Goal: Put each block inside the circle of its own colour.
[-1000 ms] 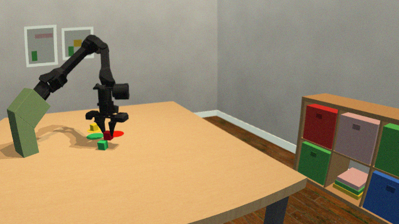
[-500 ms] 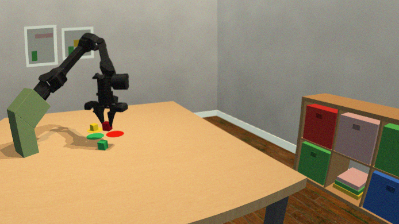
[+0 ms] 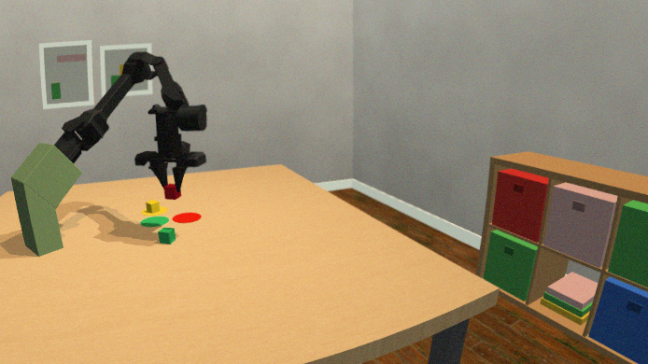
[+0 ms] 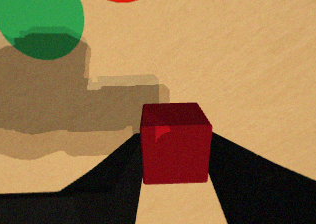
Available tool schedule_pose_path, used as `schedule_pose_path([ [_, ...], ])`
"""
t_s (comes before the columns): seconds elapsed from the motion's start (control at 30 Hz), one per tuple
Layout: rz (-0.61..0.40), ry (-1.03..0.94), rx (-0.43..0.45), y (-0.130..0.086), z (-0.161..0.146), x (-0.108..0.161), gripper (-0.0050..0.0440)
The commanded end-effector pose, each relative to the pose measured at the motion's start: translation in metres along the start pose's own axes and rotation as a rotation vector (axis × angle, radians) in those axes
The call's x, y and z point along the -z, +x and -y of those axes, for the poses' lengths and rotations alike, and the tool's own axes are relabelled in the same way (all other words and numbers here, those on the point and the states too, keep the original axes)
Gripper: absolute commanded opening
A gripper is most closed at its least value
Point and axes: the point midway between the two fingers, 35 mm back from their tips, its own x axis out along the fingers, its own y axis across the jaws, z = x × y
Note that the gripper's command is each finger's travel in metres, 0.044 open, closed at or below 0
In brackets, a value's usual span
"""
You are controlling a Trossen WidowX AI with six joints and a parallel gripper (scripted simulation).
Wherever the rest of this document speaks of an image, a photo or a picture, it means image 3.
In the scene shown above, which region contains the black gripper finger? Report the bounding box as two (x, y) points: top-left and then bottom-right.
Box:
(172, 167), (188, 192)
(148, 162), (168, 187)

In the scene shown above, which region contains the red circle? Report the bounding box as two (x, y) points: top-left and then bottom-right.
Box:
(173, 213), (201, 223)

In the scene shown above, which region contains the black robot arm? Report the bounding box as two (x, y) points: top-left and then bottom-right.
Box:
(54, 52), (207, 163)

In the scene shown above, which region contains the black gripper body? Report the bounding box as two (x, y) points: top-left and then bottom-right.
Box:
(134, 131), (206, 167)

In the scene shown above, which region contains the green circle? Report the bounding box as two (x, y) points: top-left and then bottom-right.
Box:
(140, 217), (169, 227)

